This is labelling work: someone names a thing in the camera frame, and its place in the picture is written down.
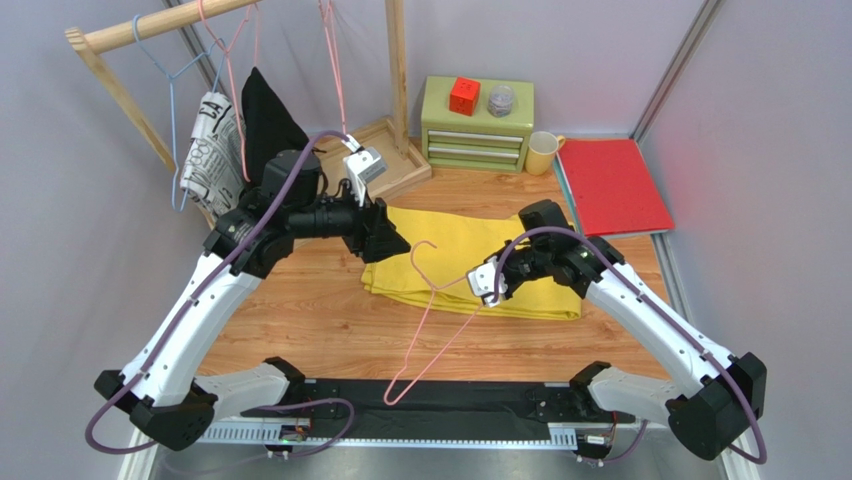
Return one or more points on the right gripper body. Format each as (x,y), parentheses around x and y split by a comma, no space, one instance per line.
(509,272)

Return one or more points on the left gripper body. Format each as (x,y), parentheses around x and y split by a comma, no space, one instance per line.
(358,237)

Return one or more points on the yellow trousers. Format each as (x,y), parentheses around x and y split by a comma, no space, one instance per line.
(446,246)

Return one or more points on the pink wire hanger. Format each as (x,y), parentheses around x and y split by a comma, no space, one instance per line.
(434,289)
(327,14)

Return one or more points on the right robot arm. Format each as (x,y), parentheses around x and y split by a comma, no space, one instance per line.
(712,400)

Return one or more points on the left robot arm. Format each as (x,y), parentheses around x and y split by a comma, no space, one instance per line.
(161,390)

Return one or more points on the wooden clothes rack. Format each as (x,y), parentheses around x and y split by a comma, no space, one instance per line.
(408,168)

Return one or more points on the red folder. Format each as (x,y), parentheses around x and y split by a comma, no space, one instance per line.
(610,190)

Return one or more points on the yellow mug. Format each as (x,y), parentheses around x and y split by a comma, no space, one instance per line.
(542,149)

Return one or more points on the green mini drawer chest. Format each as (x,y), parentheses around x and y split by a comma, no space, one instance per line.
(480,141)

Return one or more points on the black garment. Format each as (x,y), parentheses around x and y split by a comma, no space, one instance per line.
(269,126)

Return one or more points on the white patterned garment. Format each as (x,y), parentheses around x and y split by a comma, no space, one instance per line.
(212,174)

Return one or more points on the red cube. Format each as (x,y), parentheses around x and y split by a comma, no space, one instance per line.
(464,96)

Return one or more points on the black base cloth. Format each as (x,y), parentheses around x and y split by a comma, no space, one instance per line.
(447,410)

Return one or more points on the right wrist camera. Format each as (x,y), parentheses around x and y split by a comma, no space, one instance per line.
(486,283)

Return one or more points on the aluminium base frame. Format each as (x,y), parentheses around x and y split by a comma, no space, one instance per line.
(260,444)

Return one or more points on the blue wire hanger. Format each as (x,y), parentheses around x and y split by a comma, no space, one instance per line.
(178,198)

